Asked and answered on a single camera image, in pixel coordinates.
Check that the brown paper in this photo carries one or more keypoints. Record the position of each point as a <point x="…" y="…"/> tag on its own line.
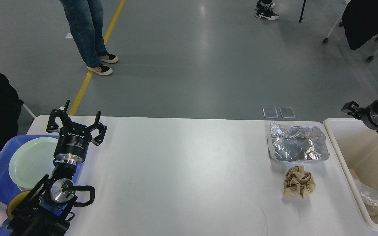
<point x="298" y="181"/>

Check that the beige plastic bin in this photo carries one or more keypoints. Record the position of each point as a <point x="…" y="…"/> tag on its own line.
<point x="357" y="149"/>

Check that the silver foil bag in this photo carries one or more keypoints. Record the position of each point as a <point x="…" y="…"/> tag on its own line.
<point x="296" y="144"/>
<point x="369" y="197"/>

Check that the blue plastic tray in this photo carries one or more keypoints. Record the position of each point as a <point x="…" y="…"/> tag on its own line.
<point x="8" y="189"/>

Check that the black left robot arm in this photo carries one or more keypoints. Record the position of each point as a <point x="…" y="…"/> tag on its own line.
<point x="46" y="210"/>

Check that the black jacket on chair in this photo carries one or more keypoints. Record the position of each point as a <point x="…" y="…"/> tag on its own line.
<point x="360" y="22"/>

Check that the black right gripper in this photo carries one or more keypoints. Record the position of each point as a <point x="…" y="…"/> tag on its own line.
<point x="368" y="114"/>

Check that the brown paper bag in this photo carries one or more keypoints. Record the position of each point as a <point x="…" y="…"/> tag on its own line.
<point x="353" y="174"/>

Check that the light green plate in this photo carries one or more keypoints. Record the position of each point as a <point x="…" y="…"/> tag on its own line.
<point x="32" y="160"/>

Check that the pink plate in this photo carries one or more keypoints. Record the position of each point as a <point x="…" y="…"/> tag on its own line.
<point x="21" y="188"/>

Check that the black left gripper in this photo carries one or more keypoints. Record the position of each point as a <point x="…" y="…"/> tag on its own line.
<point x="72" y="144"/>

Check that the person in black and jeans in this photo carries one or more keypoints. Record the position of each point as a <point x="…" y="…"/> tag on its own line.
<point x="85" y="18"/>

